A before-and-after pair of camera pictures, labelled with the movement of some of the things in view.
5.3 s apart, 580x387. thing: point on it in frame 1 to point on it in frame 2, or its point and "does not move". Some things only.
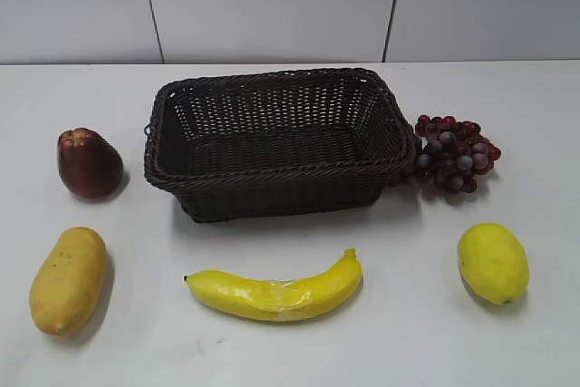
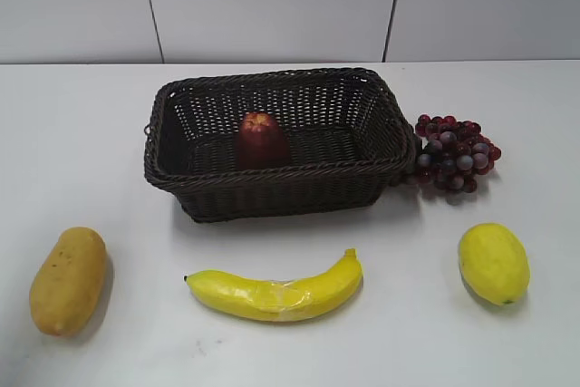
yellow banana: (316, 295) does not move
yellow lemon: (493, 263) does not move
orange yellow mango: (69, 285) does not move
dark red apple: (89, 165) to (261, 141)
